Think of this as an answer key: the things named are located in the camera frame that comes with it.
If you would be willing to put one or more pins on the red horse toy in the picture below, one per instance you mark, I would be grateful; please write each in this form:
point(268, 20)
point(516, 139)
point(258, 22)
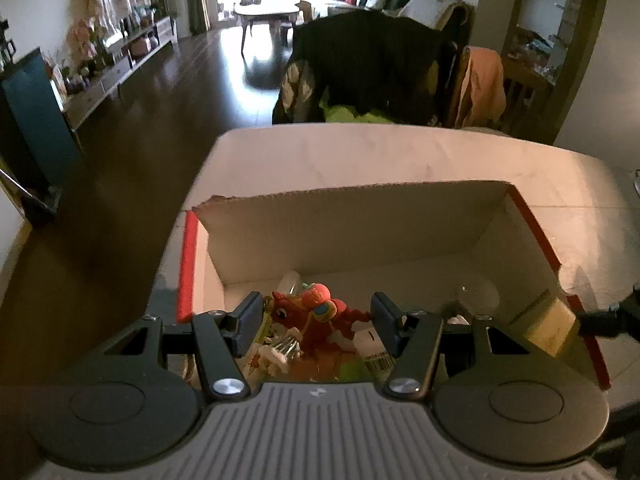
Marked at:
point(320, 312)

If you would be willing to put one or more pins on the small yellow wooden block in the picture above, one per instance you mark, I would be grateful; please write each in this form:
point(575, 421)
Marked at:
point(550, 329)

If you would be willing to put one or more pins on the black jacket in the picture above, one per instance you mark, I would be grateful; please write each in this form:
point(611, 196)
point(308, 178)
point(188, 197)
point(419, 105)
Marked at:
point(370, 65)

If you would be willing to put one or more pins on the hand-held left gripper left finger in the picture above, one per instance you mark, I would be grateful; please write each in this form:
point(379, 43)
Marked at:
point(250, 327)

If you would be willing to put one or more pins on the wooden chair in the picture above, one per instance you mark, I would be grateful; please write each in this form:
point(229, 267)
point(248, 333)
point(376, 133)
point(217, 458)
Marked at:
point(522, 90)

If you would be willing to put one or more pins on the yellow-green cloth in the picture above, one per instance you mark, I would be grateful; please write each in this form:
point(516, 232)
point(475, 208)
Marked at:
point(355, 114)

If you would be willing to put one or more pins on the white barcode label packet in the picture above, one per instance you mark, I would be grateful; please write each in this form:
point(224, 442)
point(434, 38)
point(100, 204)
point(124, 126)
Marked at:
point(372, 352)

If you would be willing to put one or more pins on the light sofa with cushions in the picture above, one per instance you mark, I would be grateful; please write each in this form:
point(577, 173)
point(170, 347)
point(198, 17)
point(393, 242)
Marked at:
point(395, 0)

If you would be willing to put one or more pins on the pink cloth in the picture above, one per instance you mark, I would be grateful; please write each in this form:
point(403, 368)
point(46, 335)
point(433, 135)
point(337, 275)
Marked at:
point(482, 85)

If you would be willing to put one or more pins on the pink flower arrangement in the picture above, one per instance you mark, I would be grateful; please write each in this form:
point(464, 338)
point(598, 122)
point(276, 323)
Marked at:
point(82, 40)

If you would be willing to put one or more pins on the black cabinet with blue panel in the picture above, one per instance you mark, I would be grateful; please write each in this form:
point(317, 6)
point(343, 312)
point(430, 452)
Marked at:
point(35, 130)

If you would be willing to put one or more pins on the oval coffee table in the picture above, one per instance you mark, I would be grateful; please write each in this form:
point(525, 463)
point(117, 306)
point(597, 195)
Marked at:
point(267, 12)

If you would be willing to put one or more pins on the low grey tv cabinet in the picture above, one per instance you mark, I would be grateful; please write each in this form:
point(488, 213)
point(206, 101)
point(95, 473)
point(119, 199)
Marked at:
point(120, 70)

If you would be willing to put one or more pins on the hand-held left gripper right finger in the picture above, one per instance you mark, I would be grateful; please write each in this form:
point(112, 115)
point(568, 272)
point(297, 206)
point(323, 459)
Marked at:
point(385, 325)

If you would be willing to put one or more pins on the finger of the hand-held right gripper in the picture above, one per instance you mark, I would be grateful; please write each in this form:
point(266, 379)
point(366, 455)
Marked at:
point(607, 320)

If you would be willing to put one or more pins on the cloth covered television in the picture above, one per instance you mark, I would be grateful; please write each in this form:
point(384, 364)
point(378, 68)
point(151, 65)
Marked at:
point(112, 0)

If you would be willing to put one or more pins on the red cardboard box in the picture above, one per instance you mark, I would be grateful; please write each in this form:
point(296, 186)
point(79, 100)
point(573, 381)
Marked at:
point(360, 240)

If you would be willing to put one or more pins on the white round object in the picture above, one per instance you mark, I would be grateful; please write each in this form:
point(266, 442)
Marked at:
point(289, 282)

